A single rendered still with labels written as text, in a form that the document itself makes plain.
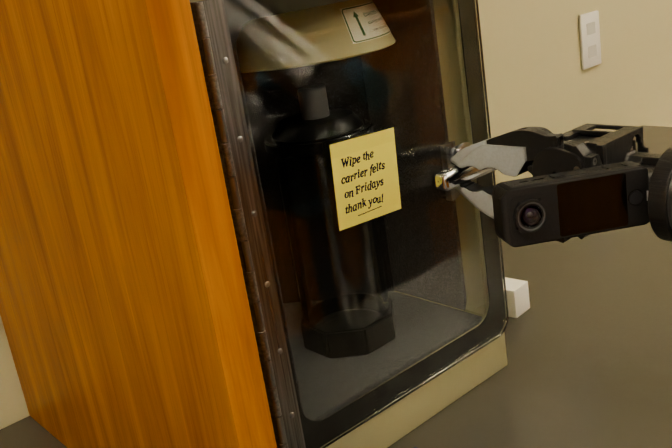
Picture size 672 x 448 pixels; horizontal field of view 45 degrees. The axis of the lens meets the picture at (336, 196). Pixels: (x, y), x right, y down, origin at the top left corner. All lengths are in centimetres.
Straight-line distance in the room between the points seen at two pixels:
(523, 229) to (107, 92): 31
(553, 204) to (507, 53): 100
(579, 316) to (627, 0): 105
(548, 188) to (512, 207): 3
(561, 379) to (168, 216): 52
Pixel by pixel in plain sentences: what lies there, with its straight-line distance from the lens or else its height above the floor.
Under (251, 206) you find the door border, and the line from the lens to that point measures 63.
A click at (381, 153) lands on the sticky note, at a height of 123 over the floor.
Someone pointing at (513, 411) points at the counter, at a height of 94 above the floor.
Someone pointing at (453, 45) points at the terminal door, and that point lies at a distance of 78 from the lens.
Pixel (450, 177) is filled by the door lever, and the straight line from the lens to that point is 71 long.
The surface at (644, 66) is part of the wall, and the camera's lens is 202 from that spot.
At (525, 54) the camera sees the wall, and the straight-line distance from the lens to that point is 163.
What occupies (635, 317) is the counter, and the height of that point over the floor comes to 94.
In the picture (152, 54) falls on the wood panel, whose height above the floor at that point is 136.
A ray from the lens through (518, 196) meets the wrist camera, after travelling 59.
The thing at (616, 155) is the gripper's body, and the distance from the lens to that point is 67.
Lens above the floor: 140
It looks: 16 degrees down
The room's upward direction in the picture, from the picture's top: 9 degrees counter-clockwise
